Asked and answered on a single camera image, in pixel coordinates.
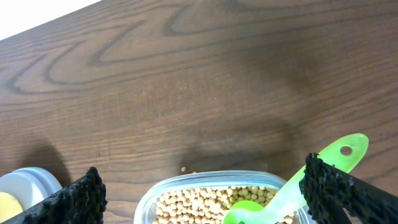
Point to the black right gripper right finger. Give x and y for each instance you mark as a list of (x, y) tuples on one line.
[(332, 196)]

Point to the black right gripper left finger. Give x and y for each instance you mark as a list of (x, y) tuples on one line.
[(81, 202)]

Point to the green plastic measuring scoop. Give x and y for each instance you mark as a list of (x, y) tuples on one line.
[(343, 154)]

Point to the white digital kitchen scale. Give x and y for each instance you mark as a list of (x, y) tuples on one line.
[(30, 185)]

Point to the yellow plastic bowl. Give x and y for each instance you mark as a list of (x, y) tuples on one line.
[(9, 207)]

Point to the pile of soybeans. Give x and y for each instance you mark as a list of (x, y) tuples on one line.
[(206, 205)]

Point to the clear plastic container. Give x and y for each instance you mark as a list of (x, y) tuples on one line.
[(145, 211)]

